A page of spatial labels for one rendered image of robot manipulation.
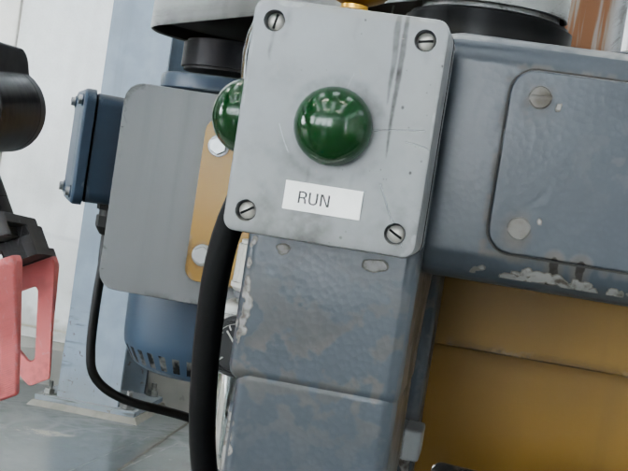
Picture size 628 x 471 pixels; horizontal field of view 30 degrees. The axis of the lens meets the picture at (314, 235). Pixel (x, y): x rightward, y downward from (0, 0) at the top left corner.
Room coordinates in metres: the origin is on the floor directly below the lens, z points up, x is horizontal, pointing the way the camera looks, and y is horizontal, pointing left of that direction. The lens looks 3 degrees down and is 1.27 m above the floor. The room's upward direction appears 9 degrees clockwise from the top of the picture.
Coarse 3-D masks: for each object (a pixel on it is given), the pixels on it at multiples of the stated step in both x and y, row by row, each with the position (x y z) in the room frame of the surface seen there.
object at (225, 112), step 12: (228, 84) 0.47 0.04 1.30; (240, 84) 0.46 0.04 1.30; (228, 96) 0.46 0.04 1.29; (240, 96) 0.46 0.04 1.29; (216, 108) 0.46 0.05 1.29; (228, 108) 0.46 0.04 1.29; (216, 120) 0.46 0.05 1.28; (228, 120) 0.46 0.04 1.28; (216, 132) 0.47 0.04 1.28; (228, 132) 0.46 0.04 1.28; (228, 144) 0.47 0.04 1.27
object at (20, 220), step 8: (0, 176) 0.71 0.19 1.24; (0, 184) 0.70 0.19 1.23; (0, 192) 0.69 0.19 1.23; (0, 200) 0.69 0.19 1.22; (8, 200) 0.70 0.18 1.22; (0, 208) 0.69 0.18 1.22; (8, 208) 0.70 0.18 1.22; (0, 216) 0.65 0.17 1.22; (8, 216) 0.67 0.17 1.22; (16, 216) 0.69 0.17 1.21; (24, 216) 0.71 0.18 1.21; (0, 224) 0.65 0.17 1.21; (8, 224) 0.68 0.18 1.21; (16, 224) 0.69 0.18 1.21; (0, 232) 0.65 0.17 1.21; (8, 232) 0.65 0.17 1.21; (16, 232) 0.70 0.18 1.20; (0, 240) 0.68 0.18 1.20; (8, 240) 0.70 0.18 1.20
